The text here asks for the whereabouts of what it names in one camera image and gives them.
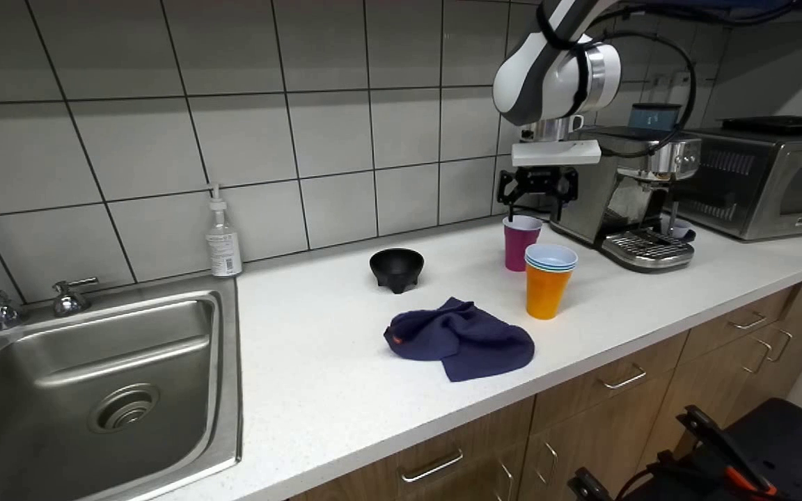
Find black bowl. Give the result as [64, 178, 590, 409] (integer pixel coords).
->
[367, 245, 427, 296]

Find orange plastic cup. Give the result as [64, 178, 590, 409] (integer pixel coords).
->
[523, 266, 579, 323]

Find navy blue cloth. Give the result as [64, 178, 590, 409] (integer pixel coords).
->
[383, 296, 539, 385]

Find silver drawer handle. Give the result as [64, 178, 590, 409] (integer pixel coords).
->
[399, 448, 468, 488]
[603, 367, 651, 392]
[732, 315, 775, 334]

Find stainless steel sink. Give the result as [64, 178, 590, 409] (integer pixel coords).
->
[0, 277, 246, 501]

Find small pale cup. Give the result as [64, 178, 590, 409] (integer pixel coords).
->
[665, 216, 699, 245]

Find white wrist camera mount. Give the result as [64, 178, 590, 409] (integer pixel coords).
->
[511, 138, 607, 170]

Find silver toaster oven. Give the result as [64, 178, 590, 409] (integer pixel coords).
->
[674, 114, 802, 245]

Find clear soap pump bottle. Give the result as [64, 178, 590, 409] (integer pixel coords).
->
[204, 184, 246, 282]

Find magenta plastic cup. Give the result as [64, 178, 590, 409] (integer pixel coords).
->
[501, 213, 546, 274]

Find chrome faucet handle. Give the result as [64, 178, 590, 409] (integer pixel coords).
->
[51, 277, 104, 319]

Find stainless steel espresso machine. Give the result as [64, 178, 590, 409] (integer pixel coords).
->
[555, 128, 709, 277]

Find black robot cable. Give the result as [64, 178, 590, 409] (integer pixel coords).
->
[593, 26, 703, 146]

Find black cart with orange parts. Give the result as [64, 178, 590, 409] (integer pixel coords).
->
[642, 398, 802, 501]

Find small black clamp part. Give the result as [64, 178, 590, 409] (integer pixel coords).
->
[566, 469, 612, 501]

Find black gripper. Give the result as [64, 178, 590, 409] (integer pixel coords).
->
[495, 164, 583, 227]

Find wooden drawer front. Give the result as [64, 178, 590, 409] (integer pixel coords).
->
[642, 288, 796, 440]
[288, 398, 541, 501]
[516, 331, 692, 501]

